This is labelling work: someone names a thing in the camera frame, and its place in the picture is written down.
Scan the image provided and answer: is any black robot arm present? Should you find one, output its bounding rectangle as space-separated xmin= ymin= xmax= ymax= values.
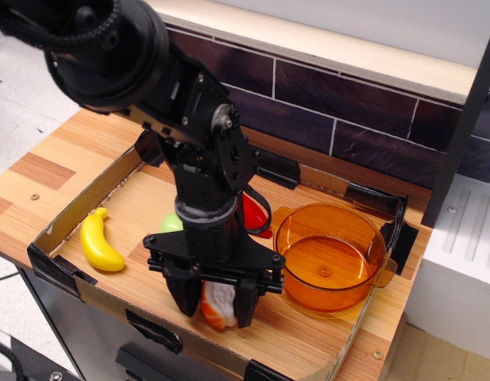
xmin=0 ymin=1 xmax=285 ymax=328

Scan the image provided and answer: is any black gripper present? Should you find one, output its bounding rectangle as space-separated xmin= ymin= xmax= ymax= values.
xmin=143 ymin=202 xmax=285 ymax=329

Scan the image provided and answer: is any white ribbed cabinet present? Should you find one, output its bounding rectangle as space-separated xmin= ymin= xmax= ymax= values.
xmin=406 ymin=175 xmax=490 ymax=359

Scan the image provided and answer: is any red toy chili pepper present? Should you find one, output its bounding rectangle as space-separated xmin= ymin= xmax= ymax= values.
xmin=243 ymin=194 xmax=272 ymax=239

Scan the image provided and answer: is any dark brick backsplash panel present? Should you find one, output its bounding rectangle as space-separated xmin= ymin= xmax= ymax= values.
xmin=168 ymin=25 xmax=477 ymax=189

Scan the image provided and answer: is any yellow toy banana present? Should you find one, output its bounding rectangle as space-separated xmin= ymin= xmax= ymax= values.
xmin=80 ymin=207 xmax=125 ymax=272

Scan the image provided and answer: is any toy salmon sushi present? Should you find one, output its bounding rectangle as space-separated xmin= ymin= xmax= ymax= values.
xmin=201 ymin=281 xmax=237 ymax=329

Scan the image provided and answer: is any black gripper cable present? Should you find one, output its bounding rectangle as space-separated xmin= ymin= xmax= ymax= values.
xmin=242 ymin=185 xmax=272 ymax=235

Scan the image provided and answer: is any green toy pear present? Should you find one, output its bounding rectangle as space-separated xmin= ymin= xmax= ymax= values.
xmin=159 ymin=213 xmax=183 ymax=233

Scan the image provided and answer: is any orange transparent plastic pot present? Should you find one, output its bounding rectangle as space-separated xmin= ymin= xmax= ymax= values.
xmin=272 ymin=203 xmax=397 ymax=313

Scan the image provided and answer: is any cardboard fence with black tape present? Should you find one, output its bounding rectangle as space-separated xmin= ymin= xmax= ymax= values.
xmin=28 ymin=149 xmax=411 ymax=380

